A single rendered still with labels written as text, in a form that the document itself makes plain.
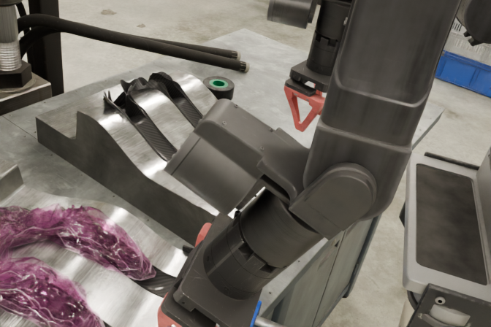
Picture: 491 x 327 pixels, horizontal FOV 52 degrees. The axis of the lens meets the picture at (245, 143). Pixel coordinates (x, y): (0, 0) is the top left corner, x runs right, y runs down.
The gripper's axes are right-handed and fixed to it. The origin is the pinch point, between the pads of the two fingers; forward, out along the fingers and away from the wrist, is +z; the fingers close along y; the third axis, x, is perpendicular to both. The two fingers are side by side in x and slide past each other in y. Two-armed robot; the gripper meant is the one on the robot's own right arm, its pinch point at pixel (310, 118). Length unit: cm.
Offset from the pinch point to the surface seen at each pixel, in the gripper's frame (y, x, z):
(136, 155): 16.4, -22.0, 11.5
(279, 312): 0.1, 4.5, 45.6
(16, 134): 20, -53, 22
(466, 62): -297, -20, 85
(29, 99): 6, -69, 26
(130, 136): 14.9, -25.2, 9.9
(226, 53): -43, -48, 19
